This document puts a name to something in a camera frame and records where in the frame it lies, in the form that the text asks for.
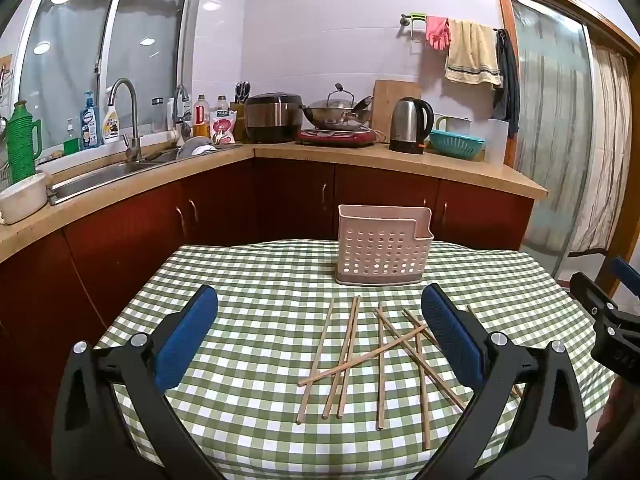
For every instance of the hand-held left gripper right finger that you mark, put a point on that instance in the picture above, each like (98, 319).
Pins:
(450, 340)

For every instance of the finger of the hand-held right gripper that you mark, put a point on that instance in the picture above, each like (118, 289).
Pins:
(595, 294)
(626, 272)

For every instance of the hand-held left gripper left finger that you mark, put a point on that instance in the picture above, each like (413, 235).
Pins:
(187, 340)

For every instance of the pink perforated utensil basket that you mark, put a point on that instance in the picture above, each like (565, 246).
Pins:
(382, 245)

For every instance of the green checkered tablecloth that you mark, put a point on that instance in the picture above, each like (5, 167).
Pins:
(260, 310)

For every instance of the striped curtain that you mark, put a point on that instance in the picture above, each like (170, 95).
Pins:
(607, 160)

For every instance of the frosted glass door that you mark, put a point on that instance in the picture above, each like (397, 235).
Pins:
(545, 135)

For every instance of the beige kitchen countertop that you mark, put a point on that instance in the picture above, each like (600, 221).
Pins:
(450, 167)

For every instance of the translucent plastic pitcher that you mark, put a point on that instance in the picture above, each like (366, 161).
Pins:
(496, 142)

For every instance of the stainless steel sink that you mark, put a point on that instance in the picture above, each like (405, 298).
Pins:
(100, 177)

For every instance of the white bowl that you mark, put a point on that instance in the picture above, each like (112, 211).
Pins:
(196, 146)

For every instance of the teal plastic colander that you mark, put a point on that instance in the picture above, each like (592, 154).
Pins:
(457, 142)

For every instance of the pink refill pouch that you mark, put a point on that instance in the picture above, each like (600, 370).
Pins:
(222, 127)

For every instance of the steel electric kettle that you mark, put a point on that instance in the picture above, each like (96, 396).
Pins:
(407, 127)

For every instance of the white enamel mug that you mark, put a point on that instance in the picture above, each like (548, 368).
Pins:
(455, 122)

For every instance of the white lidded pot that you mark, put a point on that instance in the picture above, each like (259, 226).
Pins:
(22, 197)

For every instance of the dark hanging cloth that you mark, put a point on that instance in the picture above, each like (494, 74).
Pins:
(509, 85)

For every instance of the tall curved steel faucet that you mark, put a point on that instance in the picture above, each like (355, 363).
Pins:
(131, 125)

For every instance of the yellow oil bottle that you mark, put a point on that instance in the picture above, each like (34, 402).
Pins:
(200, 117)

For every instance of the small green cup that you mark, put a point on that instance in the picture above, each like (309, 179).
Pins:
(71, 146)

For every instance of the white spray bottle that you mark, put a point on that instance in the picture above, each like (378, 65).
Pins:
(111, 125)

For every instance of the knife block with scissors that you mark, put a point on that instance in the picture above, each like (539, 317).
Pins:
(240, 115)

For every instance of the red induction cooker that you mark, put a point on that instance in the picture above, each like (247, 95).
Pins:
(332, 137)

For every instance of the small steel faucet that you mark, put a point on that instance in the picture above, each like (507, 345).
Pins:
(181, 105)

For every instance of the blue detergent bottle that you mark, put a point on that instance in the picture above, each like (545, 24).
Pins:
(89, 125)

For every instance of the dark rice cooker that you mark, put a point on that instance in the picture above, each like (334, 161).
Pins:
(272, 117)

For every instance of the clear plastic bottle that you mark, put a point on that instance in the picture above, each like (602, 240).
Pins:
(222, 104)

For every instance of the wooden cutting board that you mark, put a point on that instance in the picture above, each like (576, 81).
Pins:
(387, 105)

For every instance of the steel wok with lid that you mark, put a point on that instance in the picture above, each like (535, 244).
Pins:
(337, 112)

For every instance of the green thermos flask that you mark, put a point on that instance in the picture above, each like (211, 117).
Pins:
(21, 145)

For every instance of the yellow hanging towel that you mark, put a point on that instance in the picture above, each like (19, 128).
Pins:
(472, 55)

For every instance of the pink rubber glove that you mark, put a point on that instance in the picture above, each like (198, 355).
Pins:
(437, 34)

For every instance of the sliding glass window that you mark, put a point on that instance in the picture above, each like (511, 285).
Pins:
(70, 45)

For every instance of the wooden door frame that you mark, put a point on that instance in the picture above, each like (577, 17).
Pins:
(500, 10)

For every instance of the wall towel rack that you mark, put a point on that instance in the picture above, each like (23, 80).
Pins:
(412, 22)

